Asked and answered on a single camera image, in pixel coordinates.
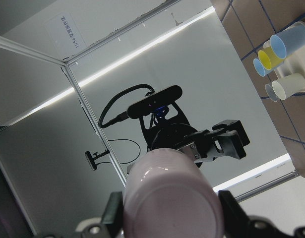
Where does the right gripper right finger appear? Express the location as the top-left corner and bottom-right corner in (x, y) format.
(218, 190), (305, 238)

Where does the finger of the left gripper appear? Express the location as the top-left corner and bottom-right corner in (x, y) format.
(207, 119), (250, 159)
(178, 142), (201, 161)

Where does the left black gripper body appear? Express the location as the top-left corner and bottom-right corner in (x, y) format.
(139, 102), (217, 161)

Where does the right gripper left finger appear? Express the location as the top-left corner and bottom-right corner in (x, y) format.
(75, 191), (123, 238)

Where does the pink plastic cup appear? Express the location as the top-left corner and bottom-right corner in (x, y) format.
(123, 148), (224, 238)

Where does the grey plastic cup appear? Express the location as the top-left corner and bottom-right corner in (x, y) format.
(265, 84), (278, 102)

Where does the blue cup front of tray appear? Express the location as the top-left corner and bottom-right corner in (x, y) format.
(253, 58), (272, 77)

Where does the blue cup of tray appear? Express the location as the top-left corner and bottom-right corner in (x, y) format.
(253, 58), (272, 77)
(270, 21), (305, 59)

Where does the pale green plastic cup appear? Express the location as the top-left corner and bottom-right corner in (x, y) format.
(272, 73), (305, 100)

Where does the yellow plastic cup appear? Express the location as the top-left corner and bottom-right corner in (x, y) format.
(258, 47), (284, 70)

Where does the blue cup back of tray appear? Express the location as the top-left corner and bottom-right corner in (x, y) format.
(270, 21), (305, 59)

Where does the cream plastic tray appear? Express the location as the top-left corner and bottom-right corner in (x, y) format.
(263, 20), (305, 93)

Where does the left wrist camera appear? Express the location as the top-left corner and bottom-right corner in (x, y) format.
(126, 85), (183, 119)

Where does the black camera on frame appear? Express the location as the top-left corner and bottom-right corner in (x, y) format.
(84, 150), (110, 171)

